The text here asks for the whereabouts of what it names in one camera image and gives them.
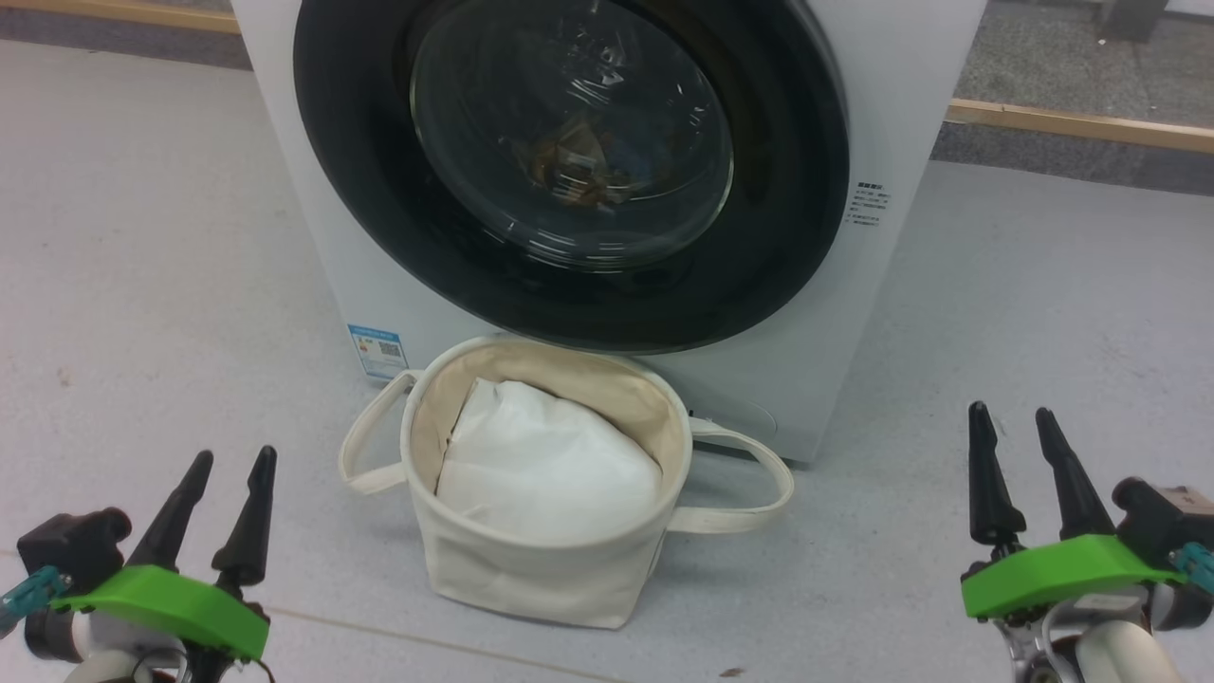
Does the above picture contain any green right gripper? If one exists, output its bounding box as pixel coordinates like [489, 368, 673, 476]
[961, 401, 1186, 622]

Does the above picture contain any small text sticker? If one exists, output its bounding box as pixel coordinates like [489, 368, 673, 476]
[847, 180, 891, 229]

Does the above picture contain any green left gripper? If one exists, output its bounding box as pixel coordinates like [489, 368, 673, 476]
[49, 446, 278, 662]

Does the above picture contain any blue energy label sticker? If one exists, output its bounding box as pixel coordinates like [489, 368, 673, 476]
[347, 324, 410, 382]

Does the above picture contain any cream fabric laundry basket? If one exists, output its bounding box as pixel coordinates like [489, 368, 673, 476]
[339, 335, 796, 630]

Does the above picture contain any blue patterned garment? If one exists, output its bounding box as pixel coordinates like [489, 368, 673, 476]
[517, 123, 646, 210]

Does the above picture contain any white front-load washing machine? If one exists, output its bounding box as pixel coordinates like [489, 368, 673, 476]
[230, 0, 987, 464]

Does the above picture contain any washing machine door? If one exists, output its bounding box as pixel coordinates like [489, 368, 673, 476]
[292, 0, 851, 355]

